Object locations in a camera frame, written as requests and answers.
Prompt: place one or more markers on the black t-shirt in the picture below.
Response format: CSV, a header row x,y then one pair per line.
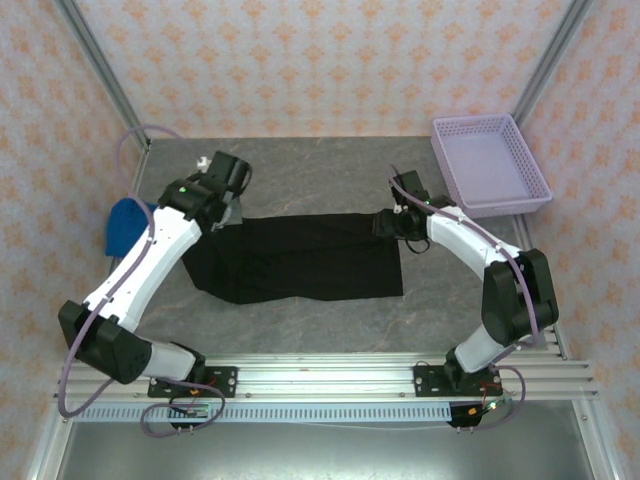
x,y
300,260

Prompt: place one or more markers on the right aluminium frame post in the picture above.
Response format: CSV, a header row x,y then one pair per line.
x,y
550,65

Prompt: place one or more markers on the lavender plastic basket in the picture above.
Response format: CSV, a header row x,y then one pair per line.
x,y
492,165

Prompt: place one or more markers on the left small electronics board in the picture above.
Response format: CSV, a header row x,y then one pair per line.
x,y
192,411

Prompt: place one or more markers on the right aluminium table edge rail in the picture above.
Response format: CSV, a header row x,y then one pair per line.
x,y
555,345

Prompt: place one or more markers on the aluminium mounting rail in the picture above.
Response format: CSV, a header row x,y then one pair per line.
x,y
325,380

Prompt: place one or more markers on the left aluminium table edge rail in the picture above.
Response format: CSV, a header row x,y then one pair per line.
x,y
137,175

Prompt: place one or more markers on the left aluminium frame post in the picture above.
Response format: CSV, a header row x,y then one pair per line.
x,y
105,75

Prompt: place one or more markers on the right small electronics board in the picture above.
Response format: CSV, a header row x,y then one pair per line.
x,y
482,407

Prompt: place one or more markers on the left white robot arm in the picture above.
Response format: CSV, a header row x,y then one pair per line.
x,y
160,252

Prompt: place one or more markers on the steel sheet panel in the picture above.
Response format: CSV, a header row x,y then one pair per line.
x,y
325,455

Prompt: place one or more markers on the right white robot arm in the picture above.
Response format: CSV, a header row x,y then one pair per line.
x,y
460,231

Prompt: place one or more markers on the aluminium table edge rail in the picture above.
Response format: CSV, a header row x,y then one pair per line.
x,y
555,345
137,175

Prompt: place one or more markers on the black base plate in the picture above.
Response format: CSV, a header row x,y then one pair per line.
x,y
225,382
427,382

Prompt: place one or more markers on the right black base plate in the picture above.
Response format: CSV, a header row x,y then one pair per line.
x,y
427,382

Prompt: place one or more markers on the blue folded t-shirt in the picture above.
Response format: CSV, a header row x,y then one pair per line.
x,y
122,230

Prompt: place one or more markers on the small electronics board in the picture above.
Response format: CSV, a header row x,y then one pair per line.
x,y
192,411
482,407

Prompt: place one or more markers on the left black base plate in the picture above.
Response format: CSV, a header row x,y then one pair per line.
x,y
225,382

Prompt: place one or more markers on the aluminium frame post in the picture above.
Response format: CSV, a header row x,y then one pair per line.
x,y
105,75
550,65

